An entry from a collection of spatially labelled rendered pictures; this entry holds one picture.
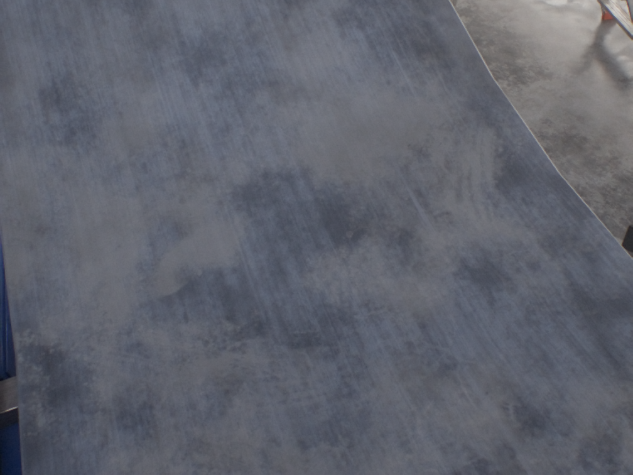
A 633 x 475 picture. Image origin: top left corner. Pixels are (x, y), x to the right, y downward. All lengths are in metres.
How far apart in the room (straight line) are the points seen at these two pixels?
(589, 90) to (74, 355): 3.18
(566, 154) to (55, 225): 2.62
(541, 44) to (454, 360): 3.40
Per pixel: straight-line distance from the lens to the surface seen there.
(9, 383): 1.84
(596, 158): 3.16
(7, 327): 2.06
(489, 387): 0.64
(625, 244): 1.40
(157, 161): 0.84
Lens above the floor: 1.95
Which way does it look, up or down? 44 degrees down
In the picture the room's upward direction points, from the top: 9 degrees counter-clockwise
